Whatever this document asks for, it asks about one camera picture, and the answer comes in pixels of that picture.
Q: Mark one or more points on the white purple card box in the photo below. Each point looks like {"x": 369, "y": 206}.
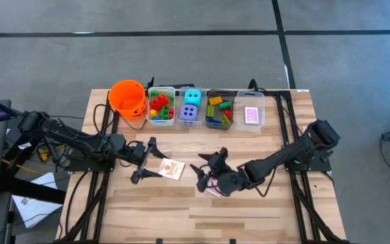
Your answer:
{"x": 251, "y": 115}

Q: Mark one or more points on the white plastic bin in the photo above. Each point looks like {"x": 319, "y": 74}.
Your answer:
{"x": 161, "y": 88}

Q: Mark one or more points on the black stand beam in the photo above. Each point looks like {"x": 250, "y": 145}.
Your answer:
{"x": 32, "y": 190}

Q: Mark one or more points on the blue rounded toy block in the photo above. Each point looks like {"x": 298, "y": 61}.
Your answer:
{"x": 156, "y": 119}

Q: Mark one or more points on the red lego brick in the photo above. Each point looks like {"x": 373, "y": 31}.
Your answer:
{"x": 228, "y": 114}

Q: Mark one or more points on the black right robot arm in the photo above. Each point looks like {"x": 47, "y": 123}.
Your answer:
{"x": 289, "y": 154}

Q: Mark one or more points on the clear plastic bin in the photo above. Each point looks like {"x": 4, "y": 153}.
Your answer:
{"x": 240, "y": 118}
{"x": 181, "y": 123}

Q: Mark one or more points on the yellow rounded toy block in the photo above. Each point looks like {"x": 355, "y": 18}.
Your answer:
{"x": 153, "y": 113}

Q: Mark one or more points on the blue lego brick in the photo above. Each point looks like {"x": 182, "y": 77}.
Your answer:
{"x": 214, "y": 122}

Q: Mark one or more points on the dark green lego brick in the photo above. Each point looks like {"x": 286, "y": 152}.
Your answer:
{"x": 225, "y": 105}

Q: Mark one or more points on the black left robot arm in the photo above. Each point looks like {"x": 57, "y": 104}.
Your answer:
{"x": 80, "y": 142}

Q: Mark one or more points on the pink playing card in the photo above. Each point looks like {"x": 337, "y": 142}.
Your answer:
{"x": 212, "y": 189}

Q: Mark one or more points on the black clamp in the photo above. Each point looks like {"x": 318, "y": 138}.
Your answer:
{"x": 252, "y": 84}

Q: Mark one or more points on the olive green lego brick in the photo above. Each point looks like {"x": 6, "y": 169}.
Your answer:
{"x": 210, "y": 111}

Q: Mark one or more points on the big red toy block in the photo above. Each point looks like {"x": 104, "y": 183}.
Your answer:
{"x": 159, "y": 101}

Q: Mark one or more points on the orange-yellow lego brick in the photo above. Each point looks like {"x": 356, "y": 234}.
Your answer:
{"x": 215, "y": 100}

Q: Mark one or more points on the yellow clamp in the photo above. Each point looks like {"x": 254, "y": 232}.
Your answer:
{"x": 44, "y": 155}

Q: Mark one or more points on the black aluminium frame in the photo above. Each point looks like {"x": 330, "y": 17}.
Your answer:
{"x": 101, "y": 210}
{"x": 279, "y": 112}

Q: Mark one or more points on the smoky grey plastic bin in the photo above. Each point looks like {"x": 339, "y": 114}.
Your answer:
{"x": 230, "y": 95}

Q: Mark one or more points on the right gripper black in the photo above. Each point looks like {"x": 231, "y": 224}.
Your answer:
{"x": 227, "y": 176}

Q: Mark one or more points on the white paper sheets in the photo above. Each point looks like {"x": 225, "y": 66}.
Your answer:
{"x": 36, "y": 206}

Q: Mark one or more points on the black clamp bar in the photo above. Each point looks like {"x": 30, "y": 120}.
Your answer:
{"x": 174, "y": 85}

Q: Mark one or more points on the teal foam die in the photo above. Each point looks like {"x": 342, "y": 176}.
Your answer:
{"x": 193, "y": 98}

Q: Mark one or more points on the small red rounded toy block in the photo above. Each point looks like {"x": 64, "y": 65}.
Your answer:
{"x": 171, "y": 114}

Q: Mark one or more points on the small black bracket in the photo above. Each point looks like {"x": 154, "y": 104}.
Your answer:
{"x": 159, "y": 241}
{"x": 232, "y": 241}

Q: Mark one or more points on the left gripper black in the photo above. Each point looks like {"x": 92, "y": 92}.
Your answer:
{"x": 139, "y": 152}

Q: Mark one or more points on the big green toy block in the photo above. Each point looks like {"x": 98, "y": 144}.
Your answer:
{"x": 164, "y": 114}

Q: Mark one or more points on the orange pumpkin face bucket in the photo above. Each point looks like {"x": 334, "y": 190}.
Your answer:
{"x": 127, "y": 96}

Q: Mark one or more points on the purple foam die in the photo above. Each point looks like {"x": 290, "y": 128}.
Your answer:
{"x": 188, "y": 112}

